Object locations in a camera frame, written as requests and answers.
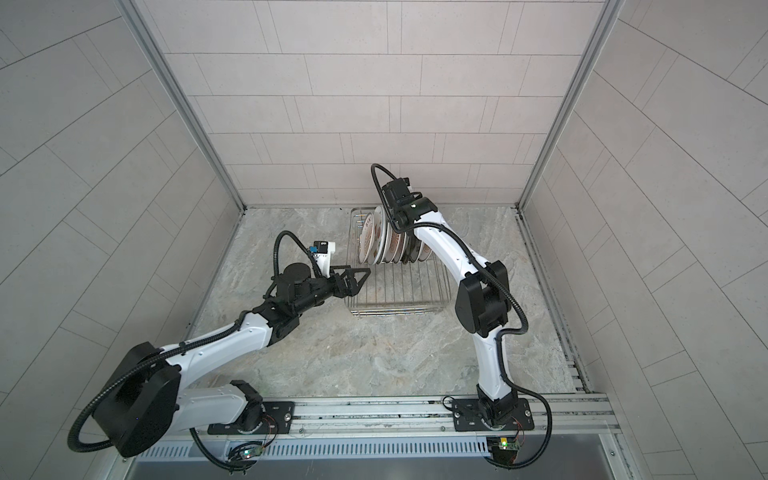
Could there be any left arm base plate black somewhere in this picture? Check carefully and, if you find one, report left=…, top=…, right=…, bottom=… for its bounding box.
left=207, top=401, right=295, bottom=435

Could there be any white blue-rim watermelon plate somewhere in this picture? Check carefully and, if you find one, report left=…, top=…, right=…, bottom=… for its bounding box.
left=372, top=206, right=392, bottom=265

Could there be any circuit board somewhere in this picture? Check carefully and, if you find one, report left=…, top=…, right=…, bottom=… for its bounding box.
left=228, top=441, right=265, bottom=464
left=486, top=437, right=522, bottom=467

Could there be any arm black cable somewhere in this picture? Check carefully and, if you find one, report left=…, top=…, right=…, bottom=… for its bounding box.
left=369, top=163, right=554, bottom=470
left=67, top=230, right=325, bottom=455

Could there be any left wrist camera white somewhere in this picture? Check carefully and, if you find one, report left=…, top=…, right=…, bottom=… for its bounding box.
left=309, top=240, right=336, bottom=278

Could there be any white plate orange sunburst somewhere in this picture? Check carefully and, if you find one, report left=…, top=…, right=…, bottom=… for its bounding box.
left=358, top=213, right=377, bottom=264

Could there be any white plate red pattern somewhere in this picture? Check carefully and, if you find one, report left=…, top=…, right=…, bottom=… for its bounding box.
left=383, top=230, right=403, bottom=263

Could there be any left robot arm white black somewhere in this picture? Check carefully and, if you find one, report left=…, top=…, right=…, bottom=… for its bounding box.
left=67, top=263, right=371, bottom=457

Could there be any dark striped rim cream plate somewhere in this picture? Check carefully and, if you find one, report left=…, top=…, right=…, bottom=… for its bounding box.
left=400, top=231, right=423, bottom=264

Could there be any left circuit board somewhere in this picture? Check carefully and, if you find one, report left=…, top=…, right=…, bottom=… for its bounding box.
left=228, top=441, right=265, bottom=464

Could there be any aluminium mounting rail frame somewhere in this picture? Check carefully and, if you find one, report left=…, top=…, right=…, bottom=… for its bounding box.
left=119, top=393, right=625, bottom=463

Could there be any steel wire dish rack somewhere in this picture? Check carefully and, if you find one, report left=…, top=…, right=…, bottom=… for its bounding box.
left=345, top=207, right=455, bottom=316

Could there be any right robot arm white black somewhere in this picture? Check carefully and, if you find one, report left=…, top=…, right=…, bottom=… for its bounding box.
left=371, top=167, right=529, bottom=428

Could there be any right circuit board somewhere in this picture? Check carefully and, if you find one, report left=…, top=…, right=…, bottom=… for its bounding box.
left=486, top=437, right=522, bottom=467

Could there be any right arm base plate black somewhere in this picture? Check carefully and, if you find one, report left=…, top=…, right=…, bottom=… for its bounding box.
left=447, top=397, right=535, bottom=433

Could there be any white plate orange rear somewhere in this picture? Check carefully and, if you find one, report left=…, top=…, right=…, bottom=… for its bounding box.
left=417, top=242, right=432, bottom=262

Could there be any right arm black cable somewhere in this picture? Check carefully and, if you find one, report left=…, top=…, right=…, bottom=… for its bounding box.
left=369, top=163, right=554, bottom=470

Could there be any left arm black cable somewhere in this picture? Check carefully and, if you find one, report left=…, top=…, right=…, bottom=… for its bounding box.
left=67, top=230, right=325, bottom=455

